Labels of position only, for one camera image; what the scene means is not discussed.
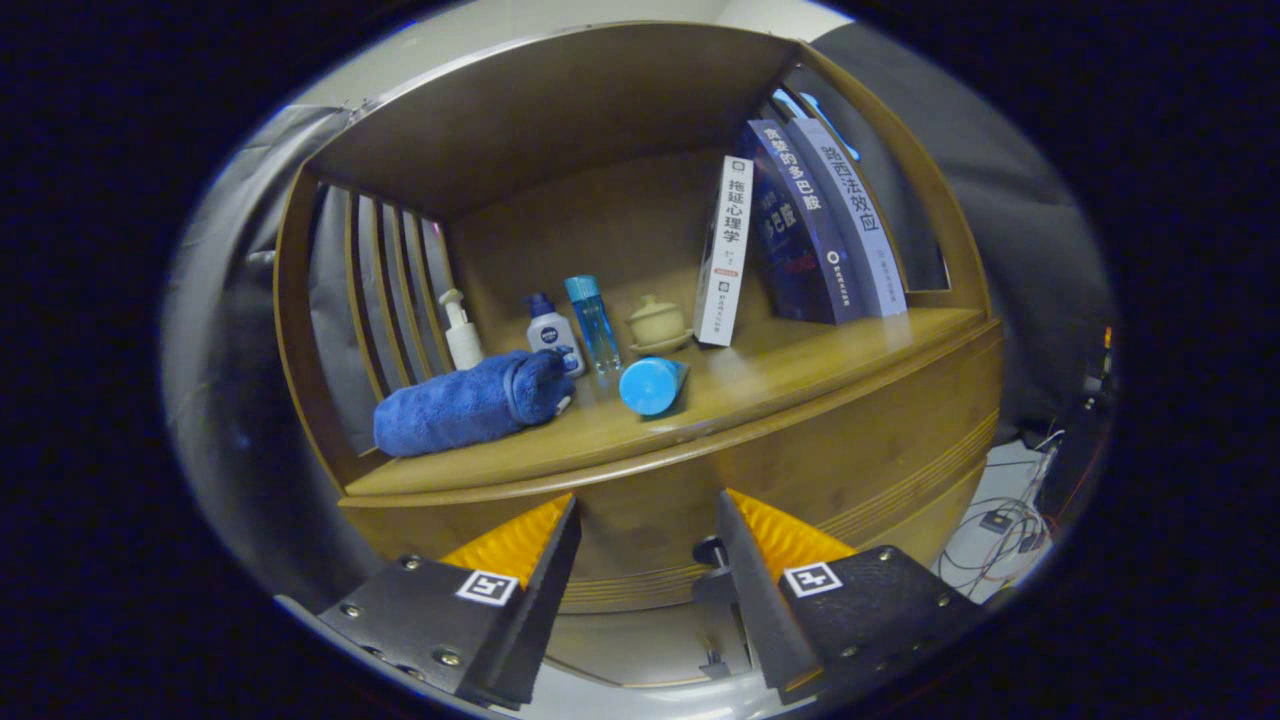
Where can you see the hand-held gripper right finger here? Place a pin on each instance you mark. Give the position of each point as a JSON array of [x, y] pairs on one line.
[[765, 600]]

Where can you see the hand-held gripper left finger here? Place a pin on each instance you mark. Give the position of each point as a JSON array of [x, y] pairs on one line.
[[535, 610]]

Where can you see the blue white tube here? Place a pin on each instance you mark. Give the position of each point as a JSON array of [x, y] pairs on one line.
[[650, 388]]

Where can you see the wooden cabinet door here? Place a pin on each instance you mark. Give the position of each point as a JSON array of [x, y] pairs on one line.
[[640, 640]]

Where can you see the wooden countertop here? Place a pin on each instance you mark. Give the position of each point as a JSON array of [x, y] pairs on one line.
[[760, 380]]

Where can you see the wooden cabinet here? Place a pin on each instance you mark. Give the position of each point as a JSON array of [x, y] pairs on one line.
[[560, 110]]

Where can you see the blue folded towel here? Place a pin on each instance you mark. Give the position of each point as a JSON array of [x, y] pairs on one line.
[[450, 410]]

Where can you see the white pump bottle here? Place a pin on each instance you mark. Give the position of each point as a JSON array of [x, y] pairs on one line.
[[463, 340]]

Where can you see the white bottle blue cap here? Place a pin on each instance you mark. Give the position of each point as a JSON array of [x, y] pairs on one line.
[[550, 330]]

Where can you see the clear blue bottle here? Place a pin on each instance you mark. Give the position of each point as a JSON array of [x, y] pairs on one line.
[[595, 325]]

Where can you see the beige lidded teacup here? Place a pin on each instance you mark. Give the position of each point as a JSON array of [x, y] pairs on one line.
[[657, 325]]

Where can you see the white book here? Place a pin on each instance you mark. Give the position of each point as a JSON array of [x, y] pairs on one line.
[[725, 250]]

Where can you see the dark blue book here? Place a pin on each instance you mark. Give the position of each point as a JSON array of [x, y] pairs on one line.
[[800, 230]]

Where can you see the light purple book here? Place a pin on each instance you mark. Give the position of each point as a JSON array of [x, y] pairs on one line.
[[865, 230]]

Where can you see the black device orange tip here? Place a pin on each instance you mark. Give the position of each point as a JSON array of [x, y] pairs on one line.
[[1105, 340]]

